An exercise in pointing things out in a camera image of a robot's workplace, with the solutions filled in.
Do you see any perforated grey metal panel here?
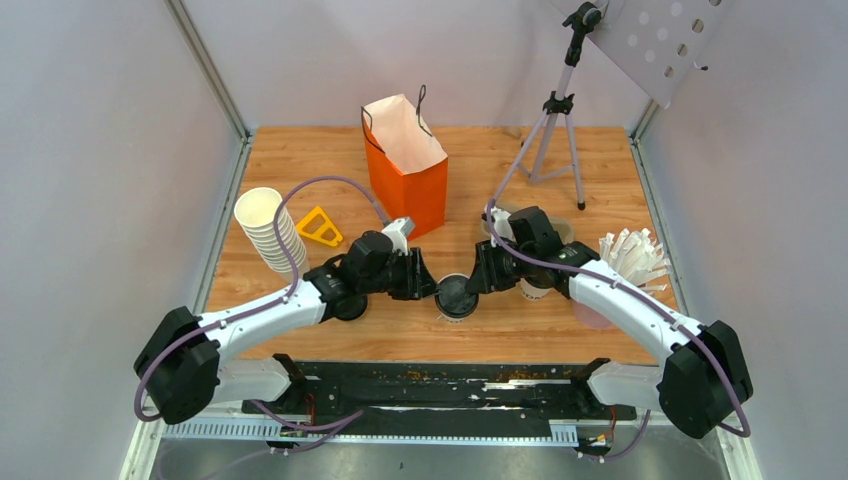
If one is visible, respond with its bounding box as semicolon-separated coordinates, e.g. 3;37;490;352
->
546;0;738;111

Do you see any stack of white paper cups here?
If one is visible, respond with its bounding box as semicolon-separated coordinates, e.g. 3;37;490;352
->
233;187;310;280

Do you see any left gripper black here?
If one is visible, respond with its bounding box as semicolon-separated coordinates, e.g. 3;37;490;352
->
361;248;445;302

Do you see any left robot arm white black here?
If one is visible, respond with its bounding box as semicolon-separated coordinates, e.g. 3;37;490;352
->
134;231;437;425

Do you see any black coffee cup lid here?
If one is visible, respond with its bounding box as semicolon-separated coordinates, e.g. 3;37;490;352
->
435;273;479;317

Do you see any silver camera tripod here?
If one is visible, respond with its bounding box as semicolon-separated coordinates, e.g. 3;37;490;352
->
488;1;609;212

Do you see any yellow triangular plastic piece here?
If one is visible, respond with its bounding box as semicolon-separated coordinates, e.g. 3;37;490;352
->
295;206;344;247

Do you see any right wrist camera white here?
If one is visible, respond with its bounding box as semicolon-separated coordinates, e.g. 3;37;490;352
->
486;207;515;246

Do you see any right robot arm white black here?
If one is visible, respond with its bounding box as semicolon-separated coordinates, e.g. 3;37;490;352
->
465;203;753;439

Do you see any orange paper bag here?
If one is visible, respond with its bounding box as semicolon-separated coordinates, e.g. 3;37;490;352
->
360;86;449;239

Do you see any white paper coffee cup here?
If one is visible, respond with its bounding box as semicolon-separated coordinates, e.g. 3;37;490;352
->
440;313;467;324

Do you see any brown cardboard cup carrier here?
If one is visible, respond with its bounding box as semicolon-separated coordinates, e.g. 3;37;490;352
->
477;202;576;244

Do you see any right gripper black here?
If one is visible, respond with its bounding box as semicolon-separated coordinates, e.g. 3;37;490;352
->
465;237;536;295

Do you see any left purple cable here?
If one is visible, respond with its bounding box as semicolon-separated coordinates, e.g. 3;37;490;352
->
133;175;395;424

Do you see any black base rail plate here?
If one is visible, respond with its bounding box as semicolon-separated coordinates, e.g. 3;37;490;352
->
264;361;637;439

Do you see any pink holder with white straws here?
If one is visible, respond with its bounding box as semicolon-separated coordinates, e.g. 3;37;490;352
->
598;228;671;296

